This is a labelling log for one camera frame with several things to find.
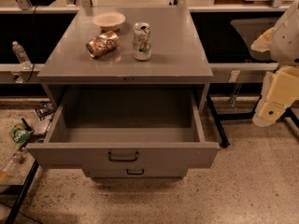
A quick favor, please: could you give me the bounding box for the grey lower drawer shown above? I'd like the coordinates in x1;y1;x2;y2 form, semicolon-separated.
84;168;187;179

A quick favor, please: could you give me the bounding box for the green chip bag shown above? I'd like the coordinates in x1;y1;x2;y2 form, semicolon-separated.
9;123;33;149

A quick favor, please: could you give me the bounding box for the white green 7up can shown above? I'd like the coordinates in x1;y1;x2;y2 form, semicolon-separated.
133;22;151;61

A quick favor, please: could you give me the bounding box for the dark snack packet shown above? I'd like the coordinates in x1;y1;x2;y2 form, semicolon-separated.
34;102;55;120

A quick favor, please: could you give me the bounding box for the black folding stand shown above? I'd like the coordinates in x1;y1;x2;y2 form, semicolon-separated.
206;18;299;148

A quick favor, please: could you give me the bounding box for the black lower drawer handle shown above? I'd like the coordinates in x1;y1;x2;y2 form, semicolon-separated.
126;169;145;175

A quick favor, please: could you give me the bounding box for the grey metal drawer cabinet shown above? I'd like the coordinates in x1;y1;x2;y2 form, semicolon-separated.
37;7;213;112

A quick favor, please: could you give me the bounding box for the white paper bowl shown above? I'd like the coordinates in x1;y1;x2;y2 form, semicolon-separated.
93;12;126;32

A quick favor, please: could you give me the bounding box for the crushed brown soda can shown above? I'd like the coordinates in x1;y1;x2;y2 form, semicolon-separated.
86;31;120;58

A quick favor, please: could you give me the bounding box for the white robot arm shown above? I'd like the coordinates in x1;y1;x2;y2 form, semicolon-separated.
251;1;299;127

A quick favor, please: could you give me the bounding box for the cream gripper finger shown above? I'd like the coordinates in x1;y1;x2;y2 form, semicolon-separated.
251;28;274;52
252;100;286;127

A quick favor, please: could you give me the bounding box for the clear plastic water bottle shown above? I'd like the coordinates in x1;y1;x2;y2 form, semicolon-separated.
12;41;33;70

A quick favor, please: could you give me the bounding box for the black top drawer handle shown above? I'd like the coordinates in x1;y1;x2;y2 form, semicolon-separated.
107;151;139;162

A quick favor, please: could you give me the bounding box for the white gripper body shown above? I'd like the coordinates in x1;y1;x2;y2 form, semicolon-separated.
262;66;299;109

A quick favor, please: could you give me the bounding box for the open grey top drawer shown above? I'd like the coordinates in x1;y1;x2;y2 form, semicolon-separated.
28;89;219;171

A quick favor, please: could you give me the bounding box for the plastic bottle on floor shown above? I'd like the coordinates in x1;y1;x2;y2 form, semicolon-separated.
0;148;27;182

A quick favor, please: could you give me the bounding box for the black drawer handle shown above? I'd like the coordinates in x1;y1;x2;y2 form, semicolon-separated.
126;169;145;175
107;151;139;162

